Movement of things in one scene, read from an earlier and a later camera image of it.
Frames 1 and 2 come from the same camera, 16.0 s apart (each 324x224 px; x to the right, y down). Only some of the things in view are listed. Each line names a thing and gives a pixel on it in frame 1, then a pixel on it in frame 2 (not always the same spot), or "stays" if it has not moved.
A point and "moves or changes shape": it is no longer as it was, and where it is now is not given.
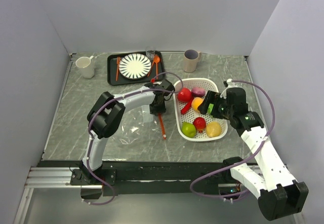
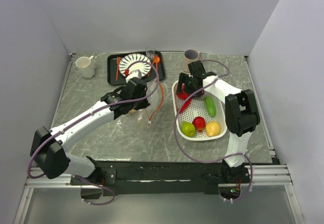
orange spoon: (156, 60) stays
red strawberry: (200, 123) stays
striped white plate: (134, 66) stays
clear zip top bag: (142, 126) moves or changes shape
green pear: (188, 129) stays
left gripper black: (162, 110) -> (145, 102)
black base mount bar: (151, 178) stays
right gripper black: (211, 97) -> (184, 78)
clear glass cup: (150, 52) stays
